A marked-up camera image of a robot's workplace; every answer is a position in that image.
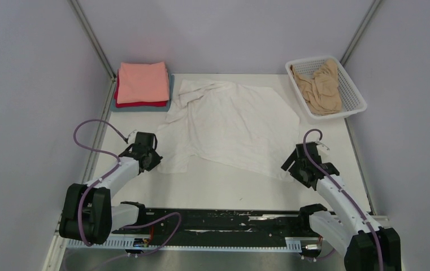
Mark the left aluminium frame post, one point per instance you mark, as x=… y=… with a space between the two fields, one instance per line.
x=88 y=30

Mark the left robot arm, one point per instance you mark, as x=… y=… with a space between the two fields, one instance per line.
x=88 y=214

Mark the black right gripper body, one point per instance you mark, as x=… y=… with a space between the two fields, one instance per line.
x=295 y=169

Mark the white t shirt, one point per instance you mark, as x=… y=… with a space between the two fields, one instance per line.
x=246 y=127

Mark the folded blue t shirt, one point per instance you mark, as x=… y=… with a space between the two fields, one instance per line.
x=165 y=108

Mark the right aluminium frame post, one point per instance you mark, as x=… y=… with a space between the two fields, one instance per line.
x=361 y=29

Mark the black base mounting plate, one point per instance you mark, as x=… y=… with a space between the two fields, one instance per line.
x=210 y=227

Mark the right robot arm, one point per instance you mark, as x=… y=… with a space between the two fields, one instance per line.
x=363 y=242

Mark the folded red t shirt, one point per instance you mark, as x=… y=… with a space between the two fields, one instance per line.
x=135 y=104

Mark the aluminium frame post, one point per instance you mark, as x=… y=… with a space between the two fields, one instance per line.
x=88 y=30
x=361 y=29

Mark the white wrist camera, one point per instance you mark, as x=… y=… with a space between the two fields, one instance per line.
x=322 y=147
x=131 y=137

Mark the white plastic basket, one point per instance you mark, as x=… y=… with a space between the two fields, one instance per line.
x=352 y=100

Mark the beige crumpled t shirt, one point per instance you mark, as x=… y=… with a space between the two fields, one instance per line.
x=320 y=91

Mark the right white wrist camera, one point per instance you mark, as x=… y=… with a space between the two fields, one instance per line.
x=322 y=147

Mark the folded peach t shirt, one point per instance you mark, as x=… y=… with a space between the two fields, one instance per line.
x=142 y=83

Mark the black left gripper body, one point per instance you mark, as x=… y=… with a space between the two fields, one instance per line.
x=155 y=159

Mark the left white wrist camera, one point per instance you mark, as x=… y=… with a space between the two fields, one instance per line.
x=131 y=137

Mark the white slotted cable duct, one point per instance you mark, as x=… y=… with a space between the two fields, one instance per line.
x=136 y=242

